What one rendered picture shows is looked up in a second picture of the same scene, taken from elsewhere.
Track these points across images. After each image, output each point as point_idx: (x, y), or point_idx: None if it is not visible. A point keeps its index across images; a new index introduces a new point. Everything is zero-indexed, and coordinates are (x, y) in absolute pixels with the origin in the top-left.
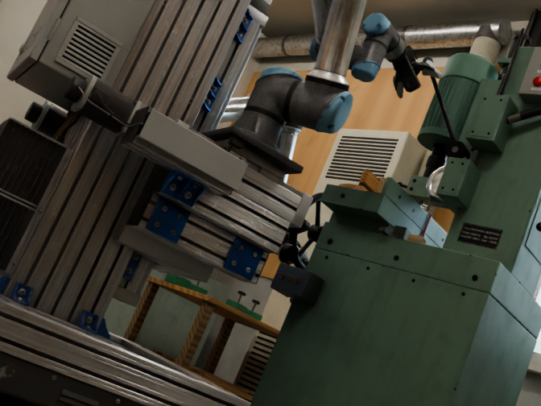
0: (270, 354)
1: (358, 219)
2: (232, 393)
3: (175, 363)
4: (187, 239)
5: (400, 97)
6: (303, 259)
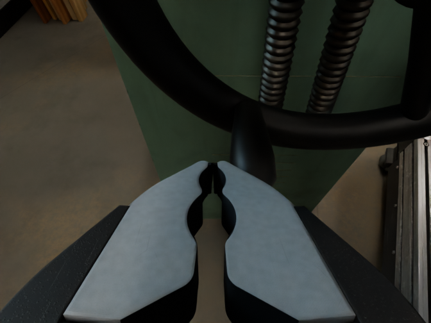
0: (354, 160)
1: None
2: (421, 138)
3: (422, 267)
4: None
5: None
6: (274, 157)
